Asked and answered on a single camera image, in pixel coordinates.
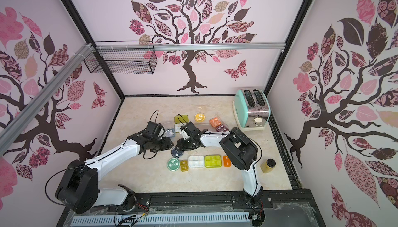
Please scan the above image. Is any orange two-cell pillbox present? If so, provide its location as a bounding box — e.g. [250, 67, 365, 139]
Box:
[223, 155, 232, 167]

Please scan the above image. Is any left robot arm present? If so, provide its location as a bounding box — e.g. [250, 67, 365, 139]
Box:
[55, 121, 174, 214]

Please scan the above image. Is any teal rectangular pillbox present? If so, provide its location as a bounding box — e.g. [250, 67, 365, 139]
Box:
[164, 128, 175, 138]

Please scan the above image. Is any green round pillbox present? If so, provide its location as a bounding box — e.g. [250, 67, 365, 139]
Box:
[167, 157, 180, 172]

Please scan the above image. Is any lime green open pillbox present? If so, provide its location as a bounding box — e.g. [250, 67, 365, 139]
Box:
[174, 114, 189, 133]

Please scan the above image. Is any magenta small pillbox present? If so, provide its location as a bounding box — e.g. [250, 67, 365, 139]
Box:
[216, 124, 229, 133]

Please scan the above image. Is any lime green square pillbox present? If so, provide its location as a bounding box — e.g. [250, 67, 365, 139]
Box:
[204, 155, 222, 168]

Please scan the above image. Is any mint green toaster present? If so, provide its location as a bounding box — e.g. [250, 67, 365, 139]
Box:
[232, 88, 271, 132]

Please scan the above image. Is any yellow jar black lid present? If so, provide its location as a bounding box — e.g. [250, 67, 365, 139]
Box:
[260, 159, 276, 174]

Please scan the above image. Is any left aluminium rail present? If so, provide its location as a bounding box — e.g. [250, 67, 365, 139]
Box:
[1, 43, 94, 155]

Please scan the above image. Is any orange small pillbox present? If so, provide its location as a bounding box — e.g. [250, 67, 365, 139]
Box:
[209, 117, 222, 128]

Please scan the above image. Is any white cable duct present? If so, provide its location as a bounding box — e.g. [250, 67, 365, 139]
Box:
[69, 212, 251, 227]

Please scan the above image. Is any aluminium rail bar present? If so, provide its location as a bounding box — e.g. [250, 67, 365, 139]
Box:
[94, 42, 286, 51]

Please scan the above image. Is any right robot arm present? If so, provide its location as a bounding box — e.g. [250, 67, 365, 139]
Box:
[176, 122, 262, 199]

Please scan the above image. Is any white square pillbox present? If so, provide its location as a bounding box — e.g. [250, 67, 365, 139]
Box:
[188, 155, 205, 169]

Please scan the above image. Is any yellow small pillbox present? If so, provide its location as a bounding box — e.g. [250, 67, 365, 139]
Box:
[180, 160, 189, 172]

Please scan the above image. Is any yellow round pillbox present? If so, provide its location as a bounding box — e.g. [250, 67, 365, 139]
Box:
[194, 113, 206, 122]

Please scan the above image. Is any navy round pillbox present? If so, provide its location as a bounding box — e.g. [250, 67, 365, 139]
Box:
[171, 147, 184, 159]

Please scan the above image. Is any black wire basket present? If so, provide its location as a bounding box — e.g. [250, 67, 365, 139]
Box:
[84, 40, 158, 74]

